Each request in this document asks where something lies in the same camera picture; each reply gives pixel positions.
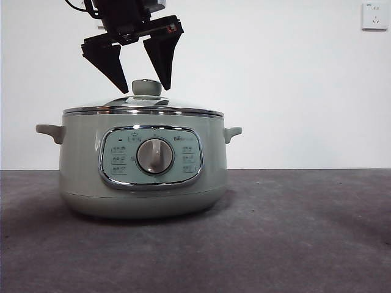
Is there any glass lid with green knob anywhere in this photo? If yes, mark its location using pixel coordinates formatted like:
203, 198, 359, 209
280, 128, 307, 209
62, 79, 225, 118

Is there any pale green electric cooking pot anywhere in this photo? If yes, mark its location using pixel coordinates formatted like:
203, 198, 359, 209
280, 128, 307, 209
35, 112, 244, 219

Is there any black cable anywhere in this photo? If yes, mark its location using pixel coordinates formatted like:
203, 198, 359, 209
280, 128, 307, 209
65, 0, 99, 15

